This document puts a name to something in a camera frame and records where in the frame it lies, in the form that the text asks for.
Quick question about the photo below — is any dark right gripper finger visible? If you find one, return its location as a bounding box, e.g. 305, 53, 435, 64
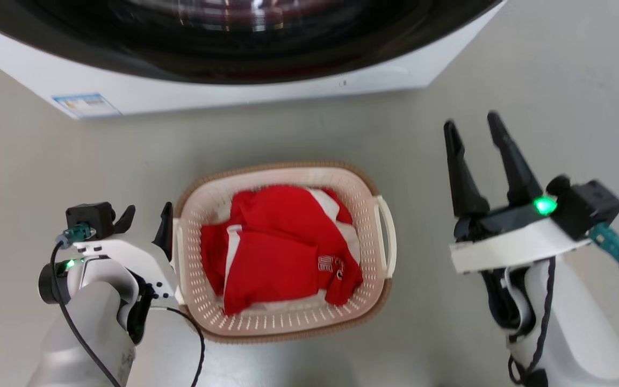
443, 120, 491, 218
486, 111, 544, 207

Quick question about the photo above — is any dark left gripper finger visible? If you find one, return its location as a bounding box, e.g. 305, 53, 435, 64
152, 202, 174, 262
114, 205, 136, 235

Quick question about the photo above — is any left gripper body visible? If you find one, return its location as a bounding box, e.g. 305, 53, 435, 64
66, 238, 179, 308

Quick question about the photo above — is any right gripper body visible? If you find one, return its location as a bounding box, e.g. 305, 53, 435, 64
449, 203, 594, 276

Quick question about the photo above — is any beige perforated laundry basket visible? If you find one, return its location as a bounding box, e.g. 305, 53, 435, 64
172, 161, 397, 344

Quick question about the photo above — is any red and white shirt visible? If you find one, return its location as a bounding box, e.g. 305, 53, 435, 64
200, 185, 364, 316

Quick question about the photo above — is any blue energy label sticker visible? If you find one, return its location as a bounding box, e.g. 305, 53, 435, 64
52, 93, 123, 119

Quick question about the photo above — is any white washing machine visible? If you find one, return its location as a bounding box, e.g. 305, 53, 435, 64
0, 0, 508, 120

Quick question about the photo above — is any dark washing machine door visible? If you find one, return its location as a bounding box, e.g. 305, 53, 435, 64
0, 0, 503, 85

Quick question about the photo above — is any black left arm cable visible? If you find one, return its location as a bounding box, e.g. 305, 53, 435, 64
50, 239, 206, 387

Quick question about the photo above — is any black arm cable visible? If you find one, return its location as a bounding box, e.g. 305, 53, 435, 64
50, 239, 206, 387
507, 257, 557, 386

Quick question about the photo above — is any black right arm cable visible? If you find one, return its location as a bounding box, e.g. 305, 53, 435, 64
507, 257, 557, 386

